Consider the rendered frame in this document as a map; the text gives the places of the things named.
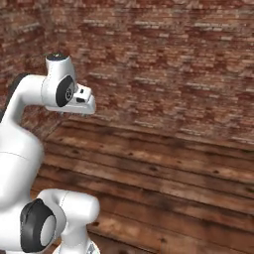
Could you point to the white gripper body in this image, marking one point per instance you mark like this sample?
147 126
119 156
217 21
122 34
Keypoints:
82 107

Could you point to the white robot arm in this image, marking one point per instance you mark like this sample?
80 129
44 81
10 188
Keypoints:
20 158

